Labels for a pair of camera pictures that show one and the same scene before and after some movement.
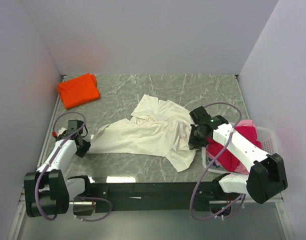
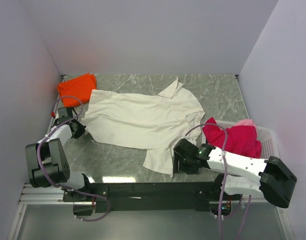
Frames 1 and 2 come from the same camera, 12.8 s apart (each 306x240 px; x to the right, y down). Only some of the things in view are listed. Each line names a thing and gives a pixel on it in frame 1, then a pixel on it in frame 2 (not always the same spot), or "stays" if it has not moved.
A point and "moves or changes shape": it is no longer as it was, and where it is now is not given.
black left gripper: (86, 146) to (81, 130)
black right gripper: (194, 144) to (192, 170)
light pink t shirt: (245, 123) stays
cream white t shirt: (156, 128) moves or changes shape
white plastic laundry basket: (265, 137) stays
